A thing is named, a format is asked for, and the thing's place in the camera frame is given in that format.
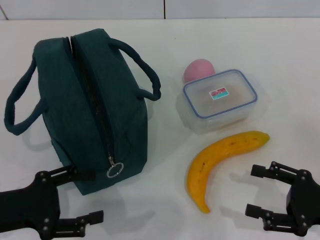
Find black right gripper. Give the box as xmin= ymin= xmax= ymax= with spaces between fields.
xmin=244 ymin=161 xmax=320 ymax=237

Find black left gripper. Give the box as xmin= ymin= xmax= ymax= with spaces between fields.
xmin=0 ymin=165 xmax=105 ymax=240

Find silver zipper pull ring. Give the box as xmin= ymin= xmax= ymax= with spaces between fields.
xmin=106 ymin=156 xmax=125 ymax=179

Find yellow banana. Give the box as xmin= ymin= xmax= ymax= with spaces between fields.
xmin=186 ymin=130 xmax=271 ymax=214

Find clear plastic food container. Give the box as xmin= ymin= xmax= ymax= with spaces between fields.
xmin=181 ymin=69 xmax=258 ymax=136

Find dark teal insulated lunch bag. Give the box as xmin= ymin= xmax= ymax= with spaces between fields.
xmin=3 ymin=28 xmax=163 ymax=196

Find pink round fruit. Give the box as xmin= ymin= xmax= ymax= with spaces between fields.
xmin=183 ymin=58 xmax=216 ymax=85

